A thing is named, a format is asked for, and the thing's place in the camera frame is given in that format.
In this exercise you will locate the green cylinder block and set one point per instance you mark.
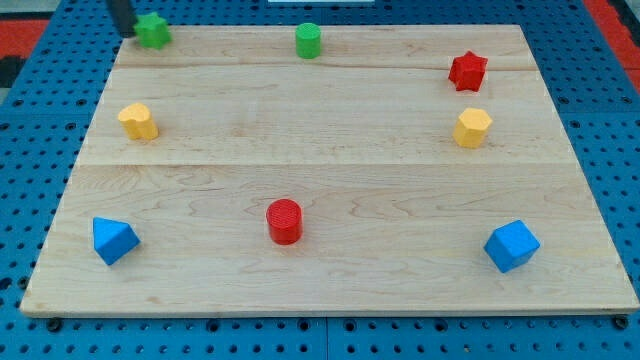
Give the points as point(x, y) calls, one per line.
point(308, 40)

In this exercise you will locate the blue triangle block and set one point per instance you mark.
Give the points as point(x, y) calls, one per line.
point(113, 239)

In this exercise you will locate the red star block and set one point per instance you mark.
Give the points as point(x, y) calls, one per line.
point(467, 71)

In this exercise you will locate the yellow hexagon block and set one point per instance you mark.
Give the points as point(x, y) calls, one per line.
point(471, 128)

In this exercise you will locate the green star block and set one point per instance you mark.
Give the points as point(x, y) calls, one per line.
point(152, 31)

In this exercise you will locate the red cylinder block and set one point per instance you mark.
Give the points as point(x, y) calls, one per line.
point(285, 221)

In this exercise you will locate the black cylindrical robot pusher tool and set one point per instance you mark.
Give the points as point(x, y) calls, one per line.
point(123, 16)

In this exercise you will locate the yellow heart block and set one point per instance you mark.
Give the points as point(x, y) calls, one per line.
point(137, 121)

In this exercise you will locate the light wooden board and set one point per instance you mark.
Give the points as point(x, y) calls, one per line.
point(395, 213)

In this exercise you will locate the blue cube block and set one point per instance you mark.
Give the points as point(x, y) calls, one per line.
point(511, 246)

